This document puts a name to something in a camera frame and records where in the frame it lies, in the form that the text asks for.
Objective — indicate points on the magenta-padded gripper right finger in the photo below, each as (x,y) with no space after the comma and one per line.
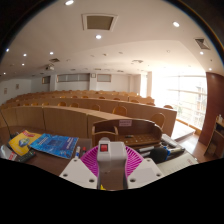
(143,171)

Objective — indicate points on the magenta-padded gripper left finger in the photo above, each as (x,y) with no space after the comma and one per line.
(78,171)

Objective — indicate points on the white charger block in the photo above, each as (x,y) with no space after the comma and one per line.
(111,153)

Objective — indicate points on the black marker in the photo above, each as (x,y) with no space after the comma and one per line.
(146,148)
(145,154)

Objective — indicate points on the blue marker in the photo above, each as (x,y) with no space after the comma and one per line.
(77,152)

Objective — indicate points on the red marker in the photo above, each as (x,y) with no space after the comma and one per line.
(83,151)

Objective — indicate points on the black handheld microphone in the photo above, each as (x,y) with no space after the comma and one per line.
(158,155)

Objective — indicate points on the blue booklet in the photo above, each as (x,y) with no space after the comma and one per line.
(55,145)

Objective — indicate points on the wooden desk organizer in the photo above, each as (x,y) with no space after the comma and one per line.
(140,130)

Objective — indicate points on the rows of wooden lecture seats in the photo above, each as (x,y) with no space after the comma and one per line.
(83,113)

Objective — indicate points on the yellow book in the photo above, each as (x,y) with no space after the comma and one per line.
(21,143)

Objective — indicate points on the black gooseneck microphone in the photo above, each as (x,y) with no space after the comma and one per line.
(12,136)

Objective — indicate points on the white sheet with red print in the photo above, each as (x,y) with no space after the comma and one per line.
(6,152)

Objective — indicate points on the wooden shelf unit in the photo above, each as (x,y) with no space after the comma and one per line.
(216,140)

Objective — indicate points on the large window with railing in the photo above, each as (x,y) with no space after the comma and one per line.
(186,100)

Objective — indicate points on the ceiling projector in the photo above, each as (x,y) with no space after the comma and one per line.
(50,67)

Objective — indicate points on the round ceiling lights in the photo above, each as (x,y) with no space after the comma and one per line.
(98,36)

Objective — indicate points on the small ceiling vent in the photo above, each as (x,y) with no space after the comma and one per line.
(202,43)

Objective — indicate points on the large square ceiling vent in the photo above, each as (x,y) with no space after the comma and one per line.
(100,22)

